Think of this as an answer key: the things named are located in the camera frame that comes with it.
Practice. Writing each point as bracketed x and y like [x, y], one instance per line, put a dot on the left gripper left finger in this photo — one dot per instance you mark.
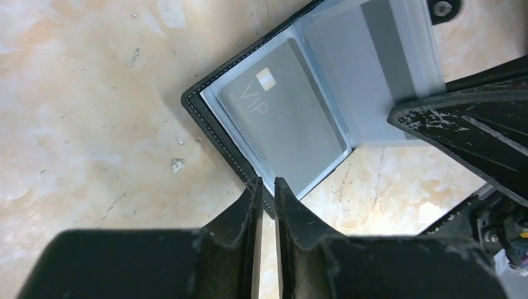
[231, 251]

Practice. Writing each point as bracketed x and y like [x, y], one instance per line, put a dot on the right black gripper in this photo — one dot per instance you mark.
[481, 122]

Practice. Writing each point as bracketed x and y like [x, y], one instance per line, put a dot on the grey VIP card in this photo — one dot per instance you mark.
[281, 112]

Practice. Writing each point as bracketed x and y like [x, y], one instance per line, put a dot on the black card holder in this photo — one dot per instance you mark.
[365, 56]

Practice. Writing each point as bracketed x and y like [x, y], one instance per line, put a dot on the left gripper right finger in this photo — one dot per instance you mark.
[302, 269]

